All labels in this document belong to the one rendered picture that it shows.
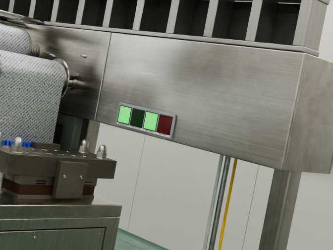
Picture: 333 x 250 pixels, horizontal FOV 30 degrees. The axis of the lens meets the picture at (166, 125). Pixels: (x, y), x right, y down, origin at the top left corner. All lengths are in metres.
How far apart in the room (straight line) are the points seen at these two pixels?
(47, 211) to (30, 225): 0.06
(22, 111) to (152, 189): 3.21
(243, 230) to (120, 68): 2.71
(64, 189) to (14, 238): 0.22
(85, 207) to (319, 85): 0.78
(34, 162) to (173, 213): 3.21
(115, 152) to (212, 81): 3.78
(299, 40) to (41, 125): 0.90
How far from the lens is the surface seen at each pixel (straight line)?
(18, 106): 2.01
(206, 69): 1.76
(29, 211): 1.80
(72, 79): 2.18
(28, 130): 2.04
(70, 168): 1.89
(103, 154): 2.02
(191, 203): 4.84
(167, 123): 1.82
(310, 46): 1.63
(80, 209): 1.90
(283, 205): 1.77
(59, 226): 1.87
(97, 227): 1.99
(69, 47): 2.24
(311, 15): 1.62
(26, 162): 1.82
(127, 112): 1.95
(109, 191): 5.52
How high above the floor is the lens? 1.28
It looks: 3 degrees down
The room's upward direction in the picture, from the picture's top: 11 degrees clockwise
